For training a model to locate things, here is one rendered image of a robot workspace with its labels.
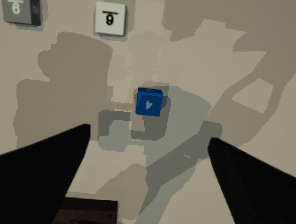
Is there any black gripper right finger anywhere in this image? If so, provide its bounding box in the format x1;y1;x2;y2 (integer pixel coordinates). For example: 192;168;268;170
207;138;296;224

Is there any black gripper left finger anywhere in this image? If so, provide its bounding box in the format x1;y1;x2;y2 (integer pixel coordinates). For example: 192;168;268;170
0;124;91;224

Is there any blue block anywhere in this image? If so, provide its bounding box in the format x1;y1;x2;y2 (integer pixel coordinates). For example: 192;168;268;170
136;87;163;117

